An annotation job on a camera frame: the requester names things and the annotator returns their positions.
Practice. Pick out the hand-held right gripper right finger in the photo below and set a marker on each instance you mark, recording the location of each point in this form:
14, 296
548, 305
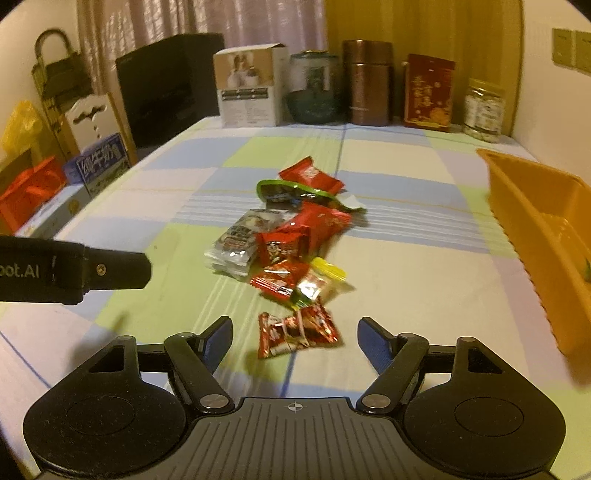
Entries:
374, 344

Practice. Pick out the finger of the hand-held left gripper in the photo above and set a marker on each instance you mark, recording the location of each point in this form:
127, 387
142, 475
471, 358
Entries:
117, 270

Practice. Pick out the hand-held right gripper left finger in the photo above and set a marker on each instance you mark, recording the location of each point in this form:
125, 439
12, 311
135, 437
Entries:
220, 339

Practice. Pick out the red and white snack packet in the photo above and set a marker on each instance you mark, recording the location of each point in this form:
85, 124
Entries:
300, 330

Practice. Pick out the small red snack packet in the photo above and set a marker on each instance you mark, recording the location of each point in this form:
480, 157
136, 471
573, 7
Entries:
277, 279

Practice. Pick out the yellow clear snack packet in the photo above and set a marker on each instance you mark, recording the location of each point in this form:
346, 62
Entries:
318, 281

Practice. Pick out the pale snack packet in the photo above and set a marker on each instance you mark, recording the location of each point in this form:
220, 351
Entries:
235, 244

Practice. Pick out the red cartoon snack packet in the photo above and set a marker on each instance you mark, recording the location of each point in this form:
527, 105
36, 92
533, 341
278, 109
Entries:
281, 247

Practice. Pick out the large red snack packet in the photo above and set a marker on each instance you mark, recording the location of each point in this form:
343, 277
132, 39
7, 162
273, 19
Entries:
321, 221

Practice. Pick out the green snack packet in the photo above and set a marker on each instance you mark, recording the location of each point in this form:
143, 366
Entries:
295, 193

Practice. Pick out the red candy packet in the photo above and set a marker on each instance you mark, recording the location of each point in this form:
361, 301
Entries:
310, 175

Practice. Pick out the orange plastic tray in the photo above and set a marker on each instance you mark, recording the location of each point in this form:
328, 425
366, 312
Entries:
540, 230

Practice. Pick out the red bag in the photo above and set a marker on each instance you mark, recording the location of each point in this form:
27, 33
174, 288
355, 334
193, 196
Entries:
32, 191

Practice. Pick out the checked tablecloth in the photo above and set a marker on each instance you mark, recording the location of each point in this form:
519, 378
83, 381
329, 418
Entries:
406, 258

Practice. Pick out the blue milk carton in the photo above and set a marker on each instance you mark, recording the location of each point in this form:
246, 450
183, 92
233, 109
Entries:
94, 164

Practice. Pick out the yellow plastic bag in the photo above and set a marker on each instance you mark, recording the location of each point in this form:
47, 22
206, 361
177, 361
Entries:
21, 127

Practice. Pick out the dark gift bag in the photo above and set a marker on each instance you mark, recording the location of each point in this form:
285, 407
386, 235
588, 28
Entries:
55, 78

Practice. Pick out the white carton box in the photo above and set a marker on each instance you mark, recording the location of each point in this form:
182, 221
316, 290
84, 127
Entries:
249, 87

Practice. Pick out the red gift box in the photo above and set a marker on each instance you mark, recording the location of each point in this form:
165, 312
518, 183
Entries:
428, 92

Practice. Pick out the clear plastic jar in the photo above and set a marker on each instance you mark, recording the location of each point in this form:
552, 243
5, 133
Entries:
482, 108

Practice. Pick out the pink curtain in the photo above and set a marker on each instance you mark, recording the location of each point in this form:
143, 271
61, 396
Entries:
184, 18

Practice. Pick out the brown metal canister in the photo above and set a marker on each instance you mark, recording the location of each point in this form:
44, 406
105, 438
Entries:
369, 83

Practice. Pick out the green glass jar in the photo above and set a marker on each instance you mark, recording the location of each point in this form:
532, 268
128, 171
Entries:
314, 87

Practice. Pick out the beige wall socket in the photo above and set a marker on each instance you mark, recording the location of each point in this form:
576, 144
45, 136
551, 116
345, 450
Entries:
562, 46
582, 54

